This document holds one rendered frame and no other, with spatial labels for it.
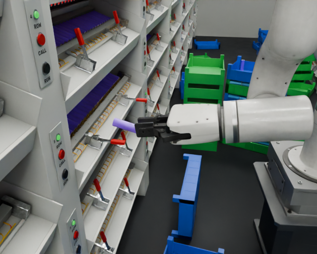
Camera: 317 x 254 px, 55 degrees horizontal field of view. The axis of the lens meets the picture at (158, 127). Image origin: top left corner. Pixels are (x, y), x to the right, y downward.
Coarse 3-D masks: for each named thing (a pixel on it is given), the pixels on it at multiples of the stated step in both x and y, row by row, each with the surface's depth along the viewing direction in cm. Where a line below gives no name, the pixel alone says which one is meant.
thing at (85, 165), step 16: (128, 80) 113; (144, 80) 114; (128, 96) 105; (112, 112) 93; (128, 112) 103; (96, 128) 83; (112, 128) 86; (80, 160) 71; (96, 160) 73; (80, 176) 61; (80, 192) 68
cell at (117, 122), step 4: (116, 120) 64; (120, 120) 64; (112, 124) 64; (116, 124) 64; (120, 124) 64; (124, 124) 64; (128, 124) 64; (132, 124) 64; (120, 128) 65; (124, 128) 64; (128, 128) 64; (132, 128) 64
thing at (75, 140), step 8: (120, 80) 108; (120, 88) 104; (112, 96) 96; (104, 104) 90; (96, 112) 85; (88, 120) 80; (96, 120) 84; (104, 120) 86; (80, 128) 77; (88, 128) 78; (80, 136) 74; (72, 144) 70
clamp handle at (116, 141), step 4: (100, 140) 75; (104, 140) 76; (108, 140) 76; (112, 140) 75; (116, 140) 75; (120, 140) 75; (124, 140) 75; (116, 144) 75; (120, 144) 75; (124, 144) 75
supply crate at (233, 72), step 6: (240, 60) 175; (228, 66) 161; (234, 66) 172; (246, 66) 176; (252, 66) 174; (228, 72) 162; (234, 72) 161; (240, 72) 159; (246, 72) 157; (228, 78) 164; (234, 78) 162; (240, 78) 160; (246, 78) 159
